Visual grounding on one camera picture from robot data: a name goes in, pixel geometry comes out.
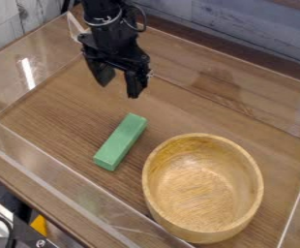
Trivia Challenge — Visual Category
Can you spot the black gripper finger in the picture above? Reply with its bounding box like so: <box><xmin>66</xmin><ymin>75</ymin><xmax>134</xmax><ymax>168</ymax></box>
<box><xmin>124</xmin><ymin>70</ymin><xmax>150</xmax><ymax>99</ymax></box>
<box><xmin>85</xmin><ymin>55</ymin><xmax>114</xmax><ymax>87</ymax></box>

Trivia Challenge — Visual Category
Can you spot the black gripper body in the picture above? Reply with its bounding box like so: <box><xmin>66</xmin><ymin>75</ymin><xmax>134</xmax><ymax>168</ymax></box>
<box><xmin>77</xmin><ymin>9</ymin><xmax>150</xmax><ymax>73</ymax></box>

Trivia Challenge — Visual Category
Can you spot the green rectangular block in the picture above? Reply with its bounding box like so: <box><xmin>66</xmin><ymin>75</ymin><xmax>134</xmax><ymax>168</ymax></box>
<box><xmin>93</xmin><ymin>113</ymin><xmax>148</xmax><ymax>171</ymax></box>

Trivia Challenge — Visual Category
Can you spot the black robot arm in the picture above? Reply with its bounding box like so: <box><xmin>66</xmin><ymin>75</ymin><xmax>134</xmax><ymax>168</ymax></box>
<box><xmin>77</xmin><ymin>0</ymin><xmax>150</xmax><ymax>99</ymax></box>

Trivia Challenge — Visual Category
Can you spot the brown wooden bowl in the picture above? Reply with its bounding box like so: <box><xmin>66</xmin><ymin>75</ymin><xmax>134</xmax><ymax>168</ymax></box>
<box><xmin>142</xmin><ymin>133</ymin><xmax>264</xmax><ymax>244</ymax></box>

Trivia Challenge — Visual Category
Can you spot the clear acrylic barrier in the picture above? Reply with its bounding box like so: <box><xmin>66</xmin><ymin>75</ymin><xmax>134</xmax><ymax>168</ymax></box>
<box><xmin>0</xmin><ymin>123</ymin><xmax>193</xmax><ymax>248</ymax></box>

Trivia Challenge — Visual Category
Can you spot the yellow tag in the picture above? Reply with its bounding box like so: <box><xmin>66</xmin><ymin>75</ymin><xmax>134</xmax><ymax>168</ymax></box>
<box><xmin>31</xmin><ymin>215</ymin><xmax>48</xmax><ymax>236</ymax></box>

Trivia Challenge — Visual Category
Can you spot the clear acrylic corner bracket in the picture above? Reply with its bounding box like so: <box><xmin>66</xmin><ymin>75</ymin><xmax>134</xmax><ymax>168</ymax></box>
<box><xmin>65</xmin><ymin>13</ymin><xmax>89</xmax><ymax>42</ymax></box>

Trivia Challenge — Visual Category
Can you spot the black cable bottom left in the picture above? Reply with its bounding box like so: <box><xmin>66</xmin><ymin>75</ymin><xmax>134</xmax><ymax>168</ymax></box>
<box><xmin>0</xmin><ymin>214</ymin><xmax>16</xmax><ymax>248</ymax></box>

